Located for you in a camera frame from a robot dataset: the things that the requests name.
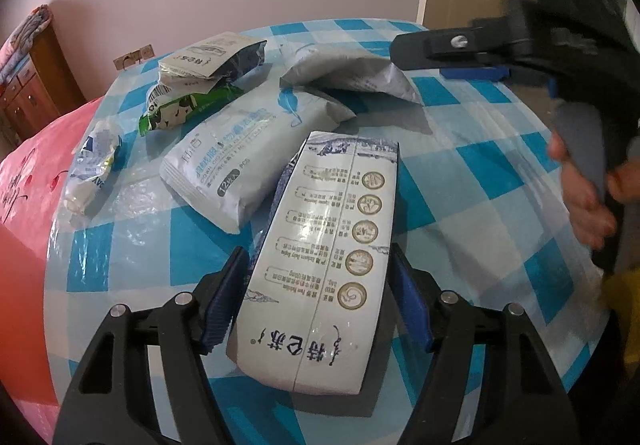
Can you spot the green white snack packet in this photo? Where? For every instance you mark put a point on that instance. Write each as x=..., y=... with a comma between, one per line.
x=185, y=107

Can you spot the folded floral blanket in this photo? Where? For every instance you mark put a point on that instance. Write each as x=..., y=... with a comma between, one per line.
x=25, y=35

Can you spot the person's right hand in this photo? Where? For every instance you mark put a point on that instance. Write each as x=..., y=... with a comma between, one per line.
x=582, y=210

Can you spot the white tea packet with circles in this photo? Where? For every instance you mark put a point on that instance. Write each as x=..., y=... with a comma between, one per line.
x=325, y=250

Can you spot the wall power socket panel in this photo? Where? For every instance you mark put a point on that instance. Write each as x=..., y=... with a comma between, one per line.
x=132, y=56

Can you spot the blue white checkered tablecloth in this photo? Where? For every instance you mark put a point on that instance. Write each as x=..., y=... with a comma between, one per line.
x=475, y=125

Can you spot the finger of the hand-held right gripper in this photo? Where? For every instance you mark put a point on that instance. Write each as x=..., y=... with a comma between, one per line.
x=430, y=47
x=475, y=73

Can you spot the grey wet wipes pack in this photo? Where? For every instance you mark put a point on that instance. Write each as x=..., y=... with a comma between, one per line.
x=220, y=165

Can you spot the crumpled grey wipes bag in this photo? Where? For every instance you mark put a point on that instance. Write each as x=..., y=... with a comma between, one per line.
x=340, y=67

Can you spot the brown wooden cabinet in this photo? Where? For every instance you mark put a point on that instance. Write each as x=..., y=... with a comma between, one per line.
x=40, y=90

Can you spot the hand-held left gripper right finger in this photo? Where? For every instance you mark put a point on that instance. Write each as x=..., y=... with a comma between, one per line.
x=412, y=305

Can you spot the pink bed cover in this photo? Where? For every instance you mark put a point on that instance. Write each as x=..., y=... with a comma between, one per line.
x=25, y=225

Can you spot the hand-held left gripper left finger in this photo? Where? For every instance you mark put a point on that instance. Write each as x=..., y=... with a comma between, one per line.
x=225, y=300

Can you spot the white and dark snack bag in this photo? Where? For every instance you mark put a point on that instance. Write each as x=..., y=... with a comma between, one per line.
x=210, y=52

